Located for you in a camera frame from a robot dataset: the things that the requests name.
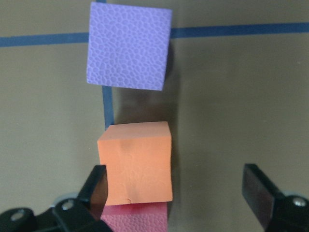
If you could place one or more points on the pink foam cube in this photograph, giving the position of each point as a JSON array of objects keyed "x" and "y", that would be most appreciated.
[{"x": 139, "y": 217}]

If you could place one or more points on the orange foam cube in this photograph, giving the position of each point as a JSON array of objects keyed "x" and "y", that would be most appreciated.
[{"x": 138, "y": 161}]

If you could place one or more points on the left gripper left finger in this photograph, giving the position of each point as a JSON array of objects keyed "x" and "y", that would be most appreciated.
[{"x": 79, "y": 214}]

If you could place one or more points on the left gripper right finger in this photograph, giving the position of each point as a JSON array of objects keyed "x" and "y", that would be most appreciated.
[{"x": 275, "y": 211}]

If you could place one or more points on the purple foam cube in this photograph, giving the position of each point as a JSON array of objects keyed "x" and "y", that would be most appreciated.
[{"x": 128, "y": 46}]

